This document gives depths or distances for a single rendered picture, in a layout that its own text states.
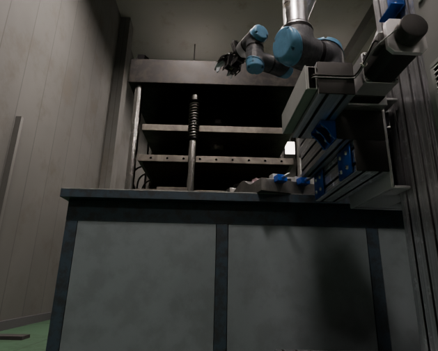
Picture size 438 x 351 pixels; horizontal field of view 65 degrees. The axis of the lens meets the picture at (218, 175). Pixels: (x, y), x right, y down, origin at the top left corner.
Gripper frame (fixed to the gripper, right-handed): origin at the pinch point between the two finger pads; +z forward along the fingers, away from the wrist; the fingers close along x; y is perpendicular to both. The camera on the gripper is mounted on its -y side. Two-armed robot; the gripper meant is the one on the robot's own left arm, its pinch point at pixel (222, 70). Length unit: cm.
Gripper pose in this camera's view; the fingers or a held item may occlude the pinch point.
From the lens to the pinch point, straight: 182.1
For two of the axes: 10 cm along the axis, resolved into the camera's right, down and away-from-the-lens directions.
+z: -4.7, 2.6, 8.4
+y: -1.4, 9.2, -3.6
